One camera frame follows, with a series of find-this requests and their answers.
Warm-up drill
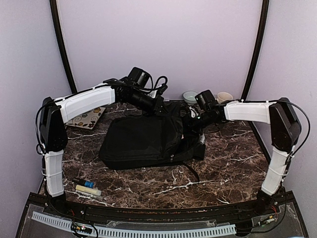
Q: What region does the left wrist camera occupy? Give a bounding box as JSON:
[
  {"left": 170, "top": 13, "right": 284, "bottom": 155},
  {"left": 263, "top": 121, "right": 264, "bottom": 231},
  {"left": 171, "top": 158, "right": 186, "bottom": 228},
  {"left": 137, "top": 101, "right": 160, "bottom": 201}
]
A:
[{"left": 127, "top": 67, "right": 151, "bottom": 88}]

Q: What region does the black and blue marker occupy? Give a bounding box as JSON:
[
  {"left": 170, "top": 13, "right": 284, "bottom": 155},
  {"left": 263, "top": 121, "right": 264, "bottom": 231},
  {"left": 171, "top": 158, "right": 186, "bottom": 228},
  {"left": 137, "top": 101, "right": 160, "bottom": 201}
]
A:
[{"left": 72, "top": 178, "right": 94, "bottom": 188}]

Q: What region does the celadon bowl at back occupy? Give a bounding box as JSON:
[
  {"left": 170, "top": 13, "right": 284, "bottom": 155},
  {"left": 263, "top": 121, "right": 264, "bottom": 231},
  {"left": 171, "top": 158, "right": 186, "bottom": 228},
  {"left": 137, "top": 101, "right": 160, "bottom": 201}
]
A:
[{"left": 182, "top": 91, "right": 198, "bottom": 105}]

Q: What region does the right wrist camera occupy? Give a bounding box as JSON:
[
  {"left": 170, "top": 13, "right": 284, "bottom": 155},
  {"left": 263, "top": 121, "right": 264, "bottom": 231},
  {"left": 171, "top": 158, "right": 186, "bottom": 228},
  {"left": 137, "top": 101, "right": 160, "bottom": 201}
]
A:
[{"left": 195, "top": 89, "right": 218, "bottom": 111}]

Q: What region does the yellow highlighter pen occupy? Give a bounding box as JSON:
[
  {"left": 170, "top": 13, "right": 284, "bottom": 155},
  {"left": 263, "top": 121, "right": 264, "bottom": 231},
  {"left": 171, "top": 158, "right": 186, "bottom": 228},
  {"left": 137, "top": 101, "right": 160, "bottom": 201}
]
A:
[{"left": 75, "top": 185, "right": 102, "bottom": 196}]

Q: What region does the clear pen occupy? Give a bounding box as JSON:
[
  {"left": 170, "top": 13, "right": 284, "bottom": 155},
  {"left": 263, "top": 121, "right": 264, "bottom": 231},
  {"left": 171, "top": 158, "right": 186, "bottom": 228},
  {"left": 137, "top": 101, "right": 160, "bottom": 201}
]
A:
[{"left": 79, "top": 192, "right": 103, "bottom": 200}]

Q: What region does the left black frame post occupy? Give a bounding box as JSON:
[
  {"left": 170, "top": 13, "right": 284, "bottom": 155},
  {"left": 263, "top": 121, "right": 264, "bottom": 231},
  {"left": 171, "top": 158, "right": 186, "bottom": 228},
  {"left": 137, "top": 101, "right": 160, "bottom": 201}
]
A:
[{"left": 49, "top": 0, "right": 78, "bottom": 94}]

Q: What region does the white cable duct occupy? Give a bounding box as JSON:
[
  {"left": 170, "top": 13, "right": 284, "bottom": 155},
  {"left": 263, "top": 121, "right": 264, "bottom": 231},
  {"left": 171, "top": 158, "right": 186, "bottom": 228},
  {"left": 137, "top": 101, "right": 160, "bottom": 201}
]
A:
[{"left": 31, "top": 211, "right": 236, "bottom": 238}]

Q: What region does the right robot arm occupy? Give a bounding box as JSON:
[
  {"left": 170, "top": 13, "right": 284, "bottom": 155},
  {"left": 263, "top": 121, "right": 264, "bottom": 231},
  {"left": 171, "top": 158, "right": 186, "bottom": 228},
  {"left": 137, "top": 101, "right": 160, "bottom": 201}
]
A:
[{"left": 183, "top": 98, "right": 304, "bottom": 215}]

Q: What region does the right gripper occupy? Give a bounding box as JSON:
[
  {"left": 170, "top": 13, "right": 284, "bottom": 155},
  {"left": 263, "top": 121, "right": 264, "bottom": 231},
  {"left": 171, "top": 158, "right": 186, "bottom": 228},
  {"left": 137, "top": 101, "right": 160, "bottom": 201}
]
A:
[{"left": 174, "top": 110, "right": 217, "bottom": 137}]

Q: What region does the right black frame post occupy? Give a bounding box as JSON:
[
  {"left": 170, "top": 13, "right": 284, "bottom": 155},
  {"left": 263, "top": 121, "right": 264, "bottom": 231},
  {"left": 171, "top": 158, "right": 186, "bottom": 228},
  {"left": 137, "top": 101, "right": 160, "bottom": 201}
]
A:
[{"left": 241, "top": 0, "right": 270, "bottom": 100}]

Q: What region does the black student bag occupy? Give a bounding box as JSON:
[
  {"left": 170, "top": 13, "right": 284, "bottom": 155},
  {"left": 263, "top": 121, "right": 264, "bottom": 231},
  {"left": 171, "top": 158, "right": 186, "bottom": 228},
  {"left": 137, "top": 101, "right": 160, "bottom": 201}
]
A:
[{"left": 99, "top": 102, "right": 206, "bottom": 170}]

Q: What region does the white mug with print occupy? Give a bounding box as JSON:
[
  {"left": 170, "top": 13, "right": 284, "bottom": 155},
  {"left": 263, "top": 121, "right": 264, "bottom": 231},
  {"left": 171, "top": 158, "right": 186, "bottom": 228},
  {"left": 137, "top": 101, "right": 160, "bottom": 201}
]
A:
[{"left": 216, "top": 92, "right": 233, "bottom": 104}]

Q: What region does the black front table rail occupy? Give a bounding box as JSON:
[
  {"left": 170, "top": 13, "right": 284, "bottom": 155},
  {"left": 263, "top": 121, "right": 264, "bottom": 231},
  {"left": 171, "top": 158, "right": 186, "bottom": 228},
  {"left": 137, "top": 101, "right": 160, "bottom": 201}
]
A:
[{"left": 27, "top": 193, "right": 280, "bottom": 226}]

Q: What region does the black frame post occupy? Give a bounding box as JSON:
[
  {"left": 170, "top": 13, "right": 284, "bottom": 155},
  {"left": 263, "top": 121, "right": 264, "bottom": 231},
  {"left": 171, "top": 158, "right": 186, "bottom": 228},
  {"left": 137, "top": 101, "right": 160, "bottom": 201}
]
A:
[
  {"left": 241, "top": 0, "right": 270, "bottom": 100},
  {"left": 49, "top": 0, "right": 78, "bottom": 94}
]

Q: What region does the small circuit board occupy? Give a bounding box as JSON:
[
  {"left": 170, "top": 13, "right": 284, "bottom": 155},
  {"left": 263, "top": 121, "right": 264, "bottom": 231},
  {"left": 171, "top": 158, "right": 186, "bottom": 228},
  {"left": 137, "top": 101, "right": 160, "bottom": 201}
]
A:
[{"left": 70, "top": 223, "right": 93, "bottom": 235}]

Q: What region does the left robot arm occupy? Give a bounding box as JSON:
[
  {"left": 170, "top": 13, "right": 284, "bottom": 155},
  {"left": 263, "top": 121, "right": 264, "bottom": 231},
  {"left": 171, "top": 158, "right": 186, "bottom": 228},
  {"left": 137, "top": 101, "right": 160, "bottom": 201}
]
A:
[{"left": 35, "top": 77, "right": 167, "bottom": 216}]

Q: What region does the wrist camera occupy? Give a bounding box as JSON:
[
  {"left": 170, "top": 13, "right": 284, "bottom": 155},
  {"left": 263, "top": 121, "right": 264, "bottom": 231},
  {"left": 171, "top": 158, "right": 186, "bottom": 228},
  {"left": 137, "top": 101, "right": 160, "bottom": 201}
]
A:
[
  {"left": 127, "top": 67, "right": 151, "bottom": 88},
  {"left": 195, "top": 89, "right": 218, "bottom": 111}
]

